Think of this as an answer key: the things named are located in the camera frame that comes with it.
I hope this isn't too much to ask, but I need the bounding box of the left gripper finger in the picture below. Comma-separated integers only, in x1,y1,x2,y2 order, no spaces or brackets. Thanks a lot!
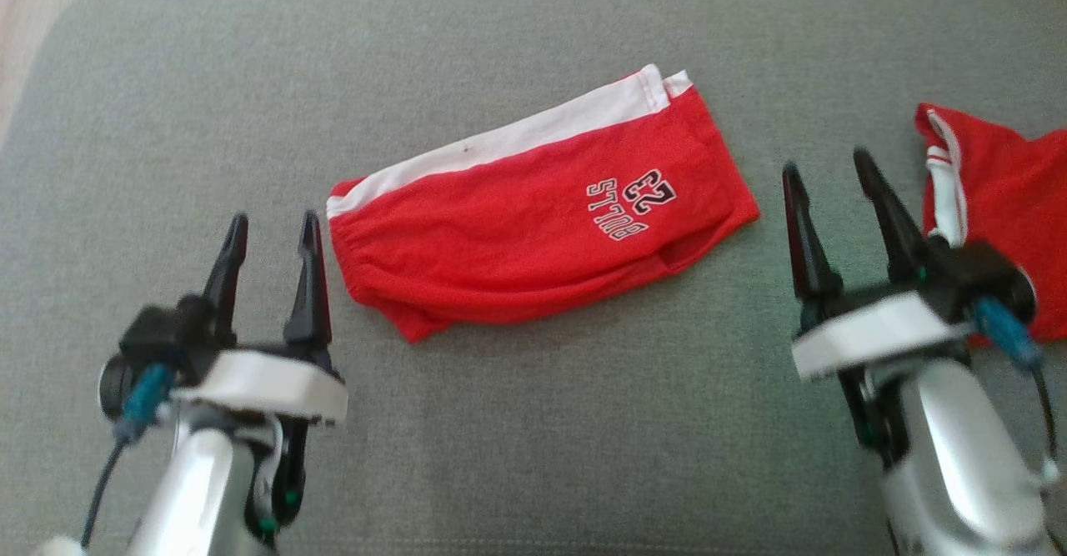
283,209,333,358
200,212,250,350

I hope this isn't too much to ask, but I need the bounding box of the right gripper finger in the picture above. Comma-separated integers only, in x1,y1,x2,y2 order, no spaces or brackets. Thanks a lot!
851,147,928,283
781,162,844,304

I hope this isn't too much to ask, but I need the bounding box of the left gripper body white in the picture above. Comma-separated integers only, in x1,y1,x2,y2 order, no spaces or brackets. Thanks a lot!
171,342,350,425

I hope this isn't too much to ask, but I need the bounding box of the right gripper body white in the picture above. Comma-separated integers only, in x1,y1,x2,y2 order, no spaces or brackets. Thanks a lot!
789,276,976,383

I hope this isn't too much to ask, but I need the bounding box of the red jersey striped trim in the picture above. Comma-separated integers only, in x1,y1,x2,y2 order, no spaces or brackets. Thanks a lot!
914,102,1067,348

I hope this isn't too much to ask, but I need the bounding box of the red shorts white side panel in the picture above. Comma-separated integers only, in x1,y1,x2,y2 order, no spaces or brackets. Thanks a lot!
325,64,761,344

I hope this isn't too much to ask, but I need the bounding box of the grey sofa chaise cushion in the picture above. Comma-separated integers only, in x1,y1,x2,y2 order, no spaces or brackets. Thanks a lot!
0,0,1067,556

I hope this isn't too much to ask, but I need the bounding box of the left blue camera cable plug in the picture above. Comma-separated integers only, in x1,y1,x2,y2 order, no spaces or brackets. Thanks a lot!
115,362,178,445

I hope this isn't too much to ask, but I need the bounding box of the blue camera cable plug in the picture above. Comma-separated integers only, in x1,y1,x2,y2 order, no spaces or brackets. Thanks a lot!
115,362,178,445
970,295,1044,371

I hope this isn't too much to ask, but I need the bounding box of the right blue camera cable plug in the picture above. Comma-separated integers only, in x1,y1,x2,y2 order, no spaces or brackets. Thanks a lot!
970,295,1044,371

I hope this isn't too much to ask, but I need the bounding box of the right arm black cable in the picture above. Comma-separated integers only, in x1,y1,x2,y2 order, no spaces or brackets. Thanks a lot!
1029,363,1061,458

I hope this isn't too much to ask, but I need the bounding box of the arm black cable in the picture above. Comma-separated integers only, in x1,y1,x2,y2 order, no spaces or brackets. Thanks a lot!
1029,363,1061,458
79,438,128,550

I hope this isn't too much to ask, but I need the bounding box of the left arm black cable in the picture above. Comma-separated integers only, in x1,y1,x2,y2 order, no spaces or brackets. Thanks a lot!
79,438,128,550

